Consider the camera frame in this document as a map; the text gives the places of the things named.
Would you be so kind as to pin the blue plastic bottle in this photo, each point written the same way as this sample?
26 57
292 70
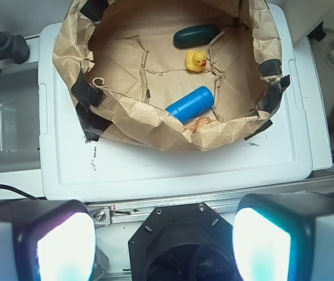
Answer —
191 105

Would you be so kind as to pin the dark green oblong object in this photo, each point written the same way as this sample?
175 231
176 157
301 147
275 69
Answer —
195 35

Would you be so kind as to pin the white sink basin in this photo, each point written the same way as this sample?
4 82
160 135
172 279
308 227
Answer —
19 118

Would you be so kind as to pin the black faucet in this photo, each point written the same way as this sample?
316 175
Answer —
14 48

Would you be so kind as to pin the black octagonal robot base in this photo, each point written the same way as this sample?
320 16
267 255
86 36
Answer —
183 242

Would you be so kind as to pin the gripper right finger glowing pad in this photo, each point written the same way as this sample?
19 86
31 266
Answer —
285 236

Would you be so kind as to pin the aluminium rail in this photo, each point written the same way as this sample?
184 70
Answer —
221 202

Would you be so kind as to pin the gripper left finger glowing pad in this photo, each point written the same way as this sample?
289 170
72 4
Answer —
46 240

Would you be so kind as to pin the brown seashell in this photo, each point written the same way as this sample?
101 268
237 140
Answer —
198 123

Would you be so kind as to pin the white plastic lid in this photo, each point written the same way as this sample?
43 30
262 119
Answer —
109 170

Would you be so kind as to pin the metal corner bracket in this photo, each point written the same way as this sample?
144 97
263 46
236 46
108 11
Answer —
102 217

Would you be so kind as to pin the yellow rubber duck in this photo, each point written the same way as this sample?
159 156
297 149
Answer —
196 61

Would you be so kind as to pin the brown paper bag enclosure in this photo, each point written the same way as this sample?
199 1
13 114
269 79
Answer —
122 70

